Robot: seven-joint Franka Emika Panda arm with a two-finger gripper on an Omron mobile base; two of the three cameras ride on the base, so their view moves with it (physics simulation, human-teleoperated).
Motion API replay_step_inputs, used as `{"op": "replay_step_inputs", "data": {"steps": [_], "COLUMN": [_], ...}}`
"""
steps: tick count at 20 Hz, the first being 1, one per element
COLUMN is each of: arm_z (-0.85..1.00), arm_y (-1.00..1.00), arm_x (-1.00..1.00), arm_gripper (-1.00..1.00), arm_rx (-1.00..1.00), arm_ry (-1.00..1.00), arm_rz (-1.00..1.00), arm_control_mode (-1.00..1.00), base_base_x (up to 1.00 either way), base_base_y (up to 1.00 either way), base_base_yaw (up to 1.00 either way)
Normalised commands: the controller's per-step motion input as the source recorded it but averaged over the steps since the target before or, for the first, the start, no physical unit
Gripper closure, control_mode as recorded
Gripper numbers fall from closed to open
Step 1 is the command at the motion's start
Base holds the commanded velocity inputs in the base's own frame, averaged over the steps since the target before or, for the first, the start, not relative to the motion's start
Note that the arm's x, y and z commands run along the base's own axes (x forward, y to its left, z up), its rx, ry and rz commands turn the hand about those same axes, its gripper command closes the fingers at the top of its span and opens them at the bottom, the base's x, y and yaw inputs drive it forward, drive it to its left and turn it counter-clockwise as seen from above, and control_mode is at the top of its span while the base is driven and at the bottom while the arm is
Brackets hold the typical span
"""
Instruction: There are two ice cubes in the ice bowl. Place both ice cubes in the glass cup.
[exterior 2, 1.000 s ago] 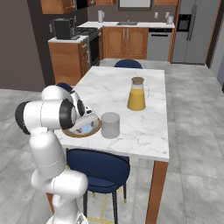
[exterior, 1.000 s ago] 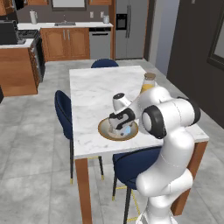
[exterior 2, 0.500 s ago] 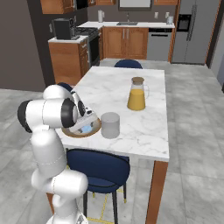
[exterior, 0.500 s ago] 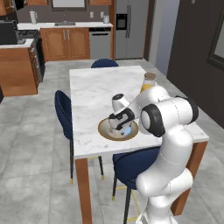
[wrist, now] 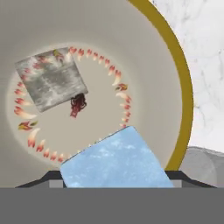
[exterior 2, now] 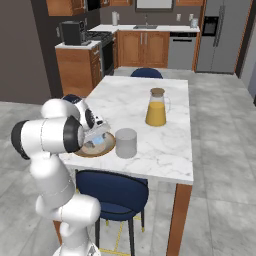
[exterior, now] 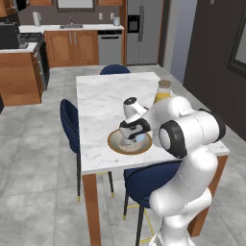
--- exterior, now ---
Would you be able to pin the grey dishwasher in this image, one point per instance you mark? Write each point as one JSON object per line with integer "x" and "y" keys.
{"x": 110, "y": 48}

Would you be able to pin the dark framed wall picture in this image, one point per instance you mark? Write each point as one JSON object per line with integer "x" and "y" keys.
{"x": 238, "y": 48}

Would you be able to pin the navy blue chair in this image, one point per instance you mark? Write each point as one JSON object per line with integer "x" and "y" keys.
{"x": 144, "y": 182}
{"x": 114, "y": 69}
{"x": 70, "y": 125}

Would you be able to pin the wooden base cupboards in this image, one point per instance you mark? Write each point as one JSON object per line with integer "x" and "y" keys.
{"x": 72, "y": 48}

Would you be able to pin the wooden wall cupboards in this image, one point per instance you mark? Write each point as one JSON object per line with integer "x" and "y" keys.
{"x": 41, "y": 2}

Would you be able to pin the black stove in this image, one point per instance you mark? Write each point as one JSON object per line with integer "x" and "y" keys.
{"x": 41, "y": 54}

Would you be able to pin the marble top wooden table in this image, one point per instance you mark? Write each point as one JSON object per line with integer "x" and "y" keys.
{"x": 102, "y": 102}

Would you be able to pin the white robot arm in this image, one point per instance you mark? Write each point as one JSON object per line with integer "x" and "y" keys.
{"x": 192, "y": 166}

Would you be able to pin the wooden counter cabinet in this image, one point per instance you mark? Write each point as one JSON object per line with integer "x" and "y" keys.
{"x": 19, "y": 77}

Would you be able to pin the pale blue ice cube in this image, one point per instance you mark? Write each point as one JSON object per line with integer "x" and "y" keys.
{"x": 140, "y": 138}

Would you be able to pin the grey kettle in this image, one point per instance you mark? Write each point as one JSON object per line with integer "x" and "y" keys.
{"x": 116, "y": 21}

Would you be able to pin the white jug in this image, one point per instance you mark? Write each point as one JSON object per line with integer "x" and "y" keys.
{"x": 36, "y": 19}

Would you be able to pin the grey fridge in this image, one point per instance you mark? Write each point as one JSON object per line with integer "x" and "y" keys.
{"x": 144, "y": 32}

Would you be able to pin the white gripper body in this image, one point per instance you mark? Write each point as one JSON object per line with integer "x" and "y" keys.
{"x": 128, "y": 132}

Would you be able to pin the dark framed window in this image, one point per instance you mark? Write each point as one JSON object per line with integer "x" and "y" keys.
{"x": 75, "y": 4}

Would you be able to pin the steel sink with tap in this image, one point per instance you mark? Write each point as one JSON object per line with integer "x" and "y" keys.
{"x": 71, "y": 26}

